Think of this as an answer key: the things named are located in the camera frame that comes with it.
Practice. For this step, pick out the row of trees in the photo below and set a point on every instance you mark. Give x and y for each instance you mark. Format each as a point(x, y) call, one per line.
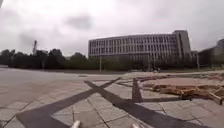
point(56, 60)

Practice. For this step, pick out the grey tiled plaza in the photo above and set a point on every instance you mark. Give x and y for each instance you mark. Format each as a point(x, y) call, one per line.
point(50, 93)

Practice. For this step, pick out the pole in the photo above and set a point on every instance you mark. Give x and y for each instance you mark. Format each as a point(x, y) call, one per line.
point(100, 63)

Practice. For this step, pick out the large grey curved building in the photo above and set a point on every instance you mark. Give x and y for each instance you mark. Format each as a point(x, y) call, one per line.
point(140, 46)

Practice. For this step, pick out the pile of wooden planks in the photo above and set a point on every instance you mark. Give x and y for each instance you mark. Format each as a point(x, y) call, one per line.
point(186, 89)

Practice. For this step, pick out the lattice tower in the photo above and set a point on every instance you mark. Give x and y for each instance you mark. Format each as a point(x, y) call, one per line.
point(34, 46)

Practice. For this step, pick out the robot's own part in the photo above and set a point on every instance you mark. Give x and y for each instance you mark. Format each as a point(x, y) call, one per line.
point(135, 126)
point(76, 124)

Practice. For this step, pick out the low dark building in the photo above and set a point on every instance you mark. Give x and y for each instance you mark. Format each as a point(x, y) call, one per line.
point(210, 55)

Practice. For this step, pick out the round dark manhole cover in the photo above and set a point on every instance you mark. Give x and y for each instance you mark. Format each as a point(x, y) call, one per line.
point(82, 76)

